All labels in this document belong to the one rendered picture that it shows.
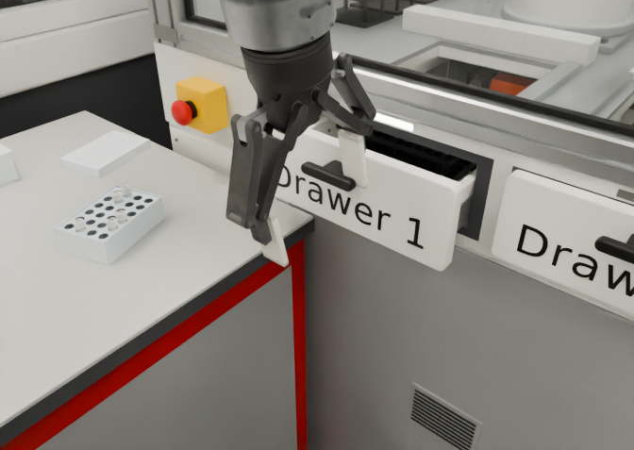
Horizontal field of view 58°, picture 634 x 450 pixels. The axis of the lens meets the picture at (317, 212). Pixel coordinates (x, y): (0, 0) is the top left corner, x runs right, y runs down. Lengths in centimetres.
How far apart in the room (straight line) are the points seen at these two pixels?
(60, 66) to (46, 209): 46
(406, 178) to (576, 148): 17
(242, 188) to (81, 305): 32
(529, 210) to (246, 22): 37
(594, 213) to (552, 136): 9
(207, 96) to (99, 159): 24
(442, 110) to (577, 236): 20
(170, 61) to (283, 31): 58
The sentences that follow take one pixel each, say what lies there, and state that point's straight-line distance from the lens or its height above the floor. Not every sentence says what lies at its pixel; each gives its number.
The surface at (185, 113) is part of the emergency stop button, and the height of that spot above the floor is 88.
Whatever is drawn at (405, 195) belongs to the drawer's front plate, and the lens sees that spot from 64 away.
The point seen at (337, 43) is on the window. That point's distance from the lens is 76.
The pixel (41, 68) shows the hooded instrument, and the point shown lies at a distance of 132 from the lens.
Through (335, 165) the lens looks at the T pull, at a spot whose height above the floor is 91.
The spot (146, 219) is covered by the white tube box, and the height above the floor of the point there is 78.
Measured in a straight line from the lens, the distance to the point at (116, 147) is 106.
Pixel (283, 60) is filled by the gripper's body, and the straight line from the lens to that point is 46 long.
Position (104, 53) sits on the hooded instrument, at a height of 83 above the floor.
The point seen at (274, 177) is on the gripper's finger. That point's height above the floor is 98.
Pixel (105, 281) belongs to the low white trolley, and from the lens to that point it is 77.
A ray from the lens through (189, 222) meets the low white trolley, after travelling 85.
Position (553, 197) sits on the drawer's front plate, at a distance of 64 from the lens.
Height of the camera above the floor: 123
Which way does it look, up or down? 33 degrees down
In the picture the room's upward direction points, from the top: straight up
